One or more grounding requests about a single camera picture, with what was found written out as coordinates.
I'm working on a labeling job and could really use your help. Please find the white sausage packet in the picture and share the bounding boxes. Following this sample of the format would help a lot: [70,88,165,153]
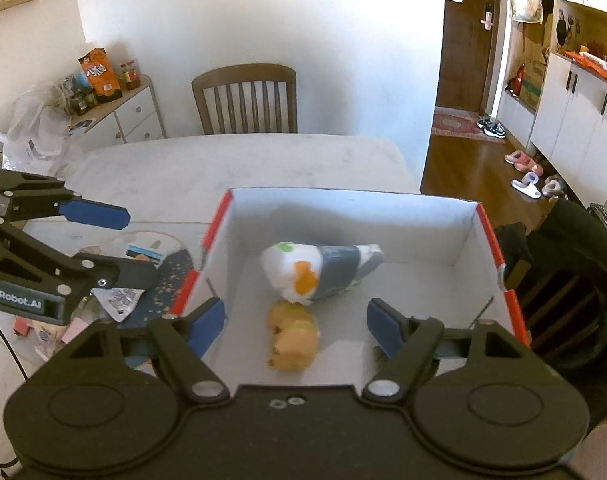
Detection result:
[93,244,166,322]

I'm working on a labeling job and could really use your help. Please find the yellow plush toy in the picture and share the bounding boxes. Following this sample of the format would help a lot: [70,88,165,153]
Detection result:
[268,300,321,372]

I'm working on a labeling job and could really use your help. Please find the grey white snack bag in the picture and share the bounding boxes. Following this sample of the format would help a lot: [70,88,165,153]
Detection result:
[260,242,385,306]

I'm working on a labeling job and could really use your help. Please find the pink sticky note pad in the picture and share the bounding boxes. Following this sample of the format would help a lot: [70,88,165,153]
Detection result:
[61,318,88,344]

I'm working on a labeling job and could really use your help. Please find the blueberry snack packet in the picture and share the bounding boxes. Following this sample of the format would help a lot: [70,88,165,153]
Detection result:
[12,316,68,361]

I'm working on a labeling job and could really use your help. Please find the clear plastic bag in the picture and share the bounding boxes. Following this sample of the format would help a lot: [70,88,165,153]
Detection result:
[3,84,83,179]

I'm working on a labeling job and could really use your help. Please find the white side cabinet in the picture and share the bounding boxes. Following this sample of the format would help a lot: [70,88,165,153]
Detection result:
[70,75,166,151]

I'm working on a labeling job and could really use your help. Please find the red cardboard box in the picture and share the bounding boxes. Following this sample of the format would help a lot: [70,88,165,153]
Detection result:
[185,188,527,387]

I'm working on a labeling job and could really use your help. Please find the orange snack bag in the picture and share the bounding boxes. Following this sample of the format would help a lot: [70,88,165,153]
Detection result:
[79,48,122,103]

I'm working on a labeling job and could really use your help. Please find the wooden chair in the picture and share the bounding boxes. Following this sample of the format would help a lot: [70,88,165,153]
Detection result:
[192,63,298,134]

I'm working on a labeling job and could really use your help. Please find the white storage cabinets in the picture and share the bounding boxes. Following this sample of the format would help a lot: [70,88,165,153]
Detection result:
[497,0,607,205]

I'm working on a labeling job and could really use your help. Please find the dark brown door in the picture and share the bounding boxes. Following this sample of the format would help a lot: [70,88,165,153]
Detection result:
[437,0,500,113]

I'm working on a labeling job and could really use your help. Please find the hanging tote bag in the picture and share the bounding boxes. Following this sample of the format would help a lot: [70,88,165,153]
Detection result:
[509,0,543,24]

